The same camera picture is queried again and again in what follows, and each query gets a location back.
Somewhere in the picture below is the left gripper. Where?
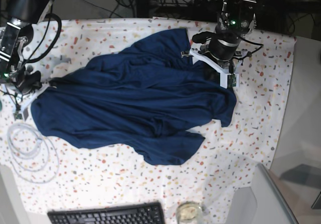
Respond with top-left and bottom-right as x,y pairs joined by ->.
192,32 -> 241,68

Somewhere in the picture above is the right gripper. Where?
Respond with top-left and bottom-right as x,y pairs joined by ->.
15,71 -> 42,95

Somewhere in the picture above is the dark blue t-shirt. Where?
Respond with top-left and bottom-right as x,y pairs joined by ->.
31,29 -> 237,165

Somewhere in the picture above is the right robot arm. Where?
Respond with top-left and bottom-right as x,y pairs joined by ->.
1,0 -> 62,95

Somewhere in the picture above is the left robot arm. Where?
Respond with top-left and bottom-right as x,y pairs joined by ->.
190,0 -> 263,67

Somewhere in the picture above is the black computer keyboard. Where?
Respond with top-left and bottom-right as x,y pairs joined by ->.
47,202 -> 166,224

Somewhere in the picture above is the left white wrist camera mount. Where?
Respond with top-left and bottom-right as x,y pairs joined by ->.
181,44 -> 249,88

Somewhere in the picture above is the coiled white cable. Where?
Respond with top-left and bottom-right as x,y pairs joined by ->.
6,123 -> 60,184

